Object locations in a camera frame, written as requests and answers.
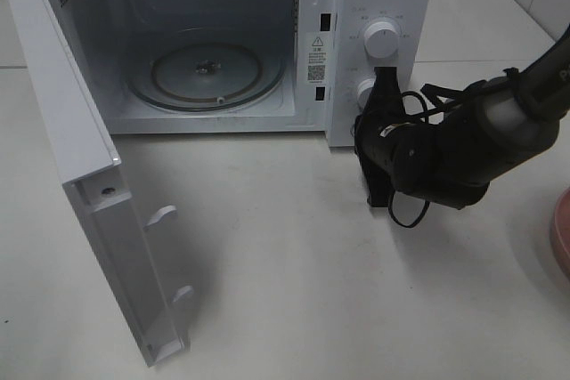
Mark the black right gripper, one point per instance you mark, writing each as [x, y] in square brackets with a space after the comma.
[397, 154]

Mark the pink round plate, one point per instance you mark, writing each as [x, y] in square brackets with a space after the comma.
[559, 232]

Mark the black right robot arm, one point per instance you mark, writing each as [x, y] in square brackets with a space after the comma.
[450, 153]

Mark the white lower timer knob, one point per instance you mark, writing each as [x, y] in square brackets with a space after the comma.
[363, 91]

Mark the white upper power knob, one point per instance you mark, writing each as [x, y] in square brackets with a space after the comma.
[381, 38]

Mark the white warning label sticker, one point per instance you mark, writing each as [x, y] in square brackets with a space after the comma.
[316, 56]

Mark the white microwave oven body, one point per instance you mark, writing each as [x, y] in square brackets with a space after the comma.
[109, 30]

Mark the glass microwave turntable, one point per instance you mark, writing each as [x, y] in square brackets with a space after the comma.
[208, 69]

